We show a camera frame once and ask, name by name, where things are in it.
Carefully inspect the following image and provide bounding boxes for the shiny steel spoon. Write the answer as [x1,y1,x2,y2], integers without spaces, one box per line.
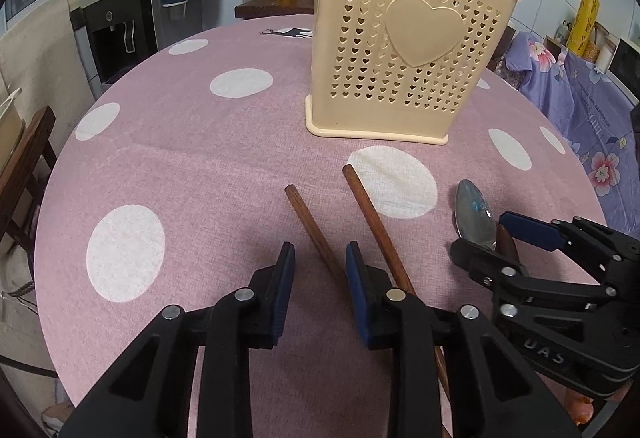
[454,179,497,251]

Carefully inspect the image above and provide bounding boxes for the right hand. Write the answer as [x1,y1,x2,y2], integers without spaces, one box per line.
[564,388,594,426]

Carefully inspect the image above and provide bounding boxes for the dark wooden spoon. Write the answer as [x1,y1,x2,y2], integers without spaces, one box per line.
[496,224,520,263]

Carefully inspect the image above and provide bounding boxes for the purple floral cloth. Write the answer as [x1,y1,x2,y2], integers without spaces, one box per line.
[501,32,639,238]

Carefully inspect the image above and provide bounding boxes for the brown wooden chopstick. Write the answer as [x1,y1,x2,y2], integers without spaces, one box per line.
[284,184,349,299]

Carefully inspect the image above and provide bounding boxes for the white microwave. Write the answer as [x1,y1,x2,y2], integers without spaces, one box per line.
[608,39,640,104]

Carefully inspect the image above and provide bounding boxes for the pink polka dot tablecloth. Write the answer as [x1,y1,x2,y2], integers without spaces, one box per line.
[35,16,603,437]

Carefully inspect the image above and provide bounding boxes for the yellow roll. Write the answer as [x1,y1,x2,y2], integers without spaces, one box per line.
[566,0,600,56]

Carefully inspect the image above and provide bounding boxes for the cream plastic utensil holder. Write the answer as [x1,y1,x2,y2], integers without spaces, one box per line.
[305,0,518,145]

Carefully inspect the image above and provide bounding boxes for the dark wooden stool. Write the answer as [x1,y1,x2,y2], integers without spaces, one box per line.
[0,106,56,257]

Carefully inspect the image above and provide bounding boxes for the cream electric pot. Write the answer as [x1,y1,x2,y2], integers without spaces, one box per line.
[0,87,25,169]

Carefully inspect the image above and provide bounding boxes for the wooden counter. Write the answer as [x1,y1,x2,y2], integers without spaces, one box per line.
[234,0,314,19]

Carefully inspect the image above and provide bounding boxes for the water dispenser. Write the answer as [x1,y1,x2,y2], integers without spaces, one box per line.
[70,0,203,88]

